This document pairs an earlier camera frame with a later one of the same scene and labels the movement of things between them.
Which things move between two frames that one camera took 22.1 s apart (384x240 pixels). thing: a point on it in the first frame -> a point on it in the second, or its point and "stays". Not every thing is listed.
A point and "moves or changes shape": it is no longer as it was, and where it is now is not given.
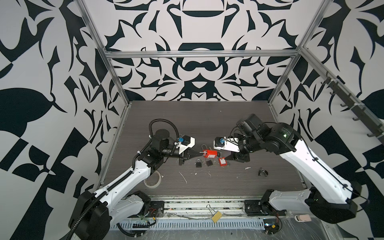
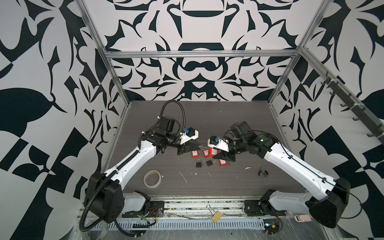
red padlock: (208, 153) moves or changes shape
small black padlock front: (209, 162) stays
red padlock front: (222, 161) stays
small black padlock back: (198, 163) stays
